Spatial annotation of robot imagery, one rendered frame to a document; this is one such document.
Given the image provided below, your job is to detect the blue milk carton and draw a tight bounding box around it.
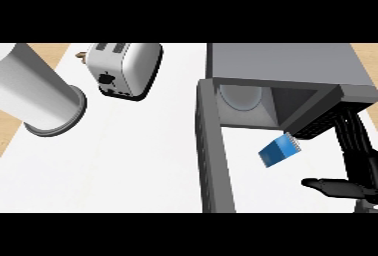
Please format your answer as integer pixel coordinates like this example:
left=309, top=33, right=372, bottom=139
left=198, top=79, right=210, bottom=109
left=257, top=132, right=303, bottom=169

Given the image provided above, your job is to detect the white toaster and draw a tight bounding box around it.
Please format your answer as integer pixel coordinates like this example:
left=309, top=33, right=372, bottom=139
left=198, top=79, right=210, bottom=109
left=86, top=42, right=166, bottom=102

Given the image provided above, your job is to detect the dark grey microwave door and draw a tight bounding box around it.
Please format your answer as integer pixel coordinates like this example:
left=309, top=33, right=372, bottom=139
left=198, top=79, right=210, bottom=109
left=195, top=78, right=238, bottom=214

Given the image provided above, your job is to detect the small brown object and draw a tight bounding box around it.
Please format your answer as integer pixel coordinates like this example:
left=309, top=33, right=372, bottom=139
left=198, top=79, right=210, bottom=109
left=74, top=51, right=90, bottom=66

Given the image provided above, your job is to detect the glass microwave turntable plate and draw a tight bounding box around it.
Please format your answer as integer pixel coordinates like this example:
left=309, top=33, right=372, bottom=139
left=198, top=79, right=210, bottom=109
left=217, top=84, right=263, bottom=111

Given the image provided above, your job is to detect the white cylinder with grey rim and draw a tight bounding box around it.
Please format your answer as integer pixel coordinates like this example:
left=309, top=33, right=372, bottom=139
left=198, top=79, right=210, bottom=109
left=0, top=42, right=89, bottom=138

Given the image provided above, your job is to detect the grey microwave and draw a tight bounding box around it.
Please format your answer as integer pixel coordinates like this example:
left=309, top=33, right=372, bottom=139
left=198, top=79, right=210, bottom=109
left=206, top=42, right=378, bottom=141

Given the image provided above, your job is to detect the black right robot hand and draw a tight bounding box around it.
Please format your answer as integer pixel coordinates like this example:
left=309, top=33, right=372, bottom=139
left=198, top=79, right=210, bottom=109
left=300, top=109, right=378, bottom=205

